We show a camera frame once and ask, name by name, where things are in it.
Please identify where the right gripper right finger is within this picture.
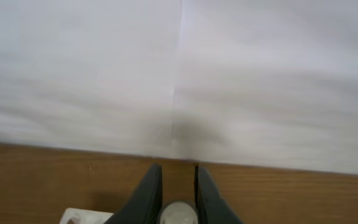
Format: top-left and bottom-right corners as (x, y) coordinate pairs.
(193, 166), (245, 224)

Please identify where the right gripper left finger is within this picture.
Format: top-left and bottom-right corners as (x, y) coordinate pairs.
(104, 164), (163, 224)

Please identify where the clear test tube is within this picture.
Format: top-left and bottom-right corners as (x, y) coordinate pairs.
(159, 200), (198, 224)

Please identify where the white test tube rack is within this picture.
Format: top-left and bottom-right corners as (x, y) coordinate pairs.
(59, 207), (114, 224)

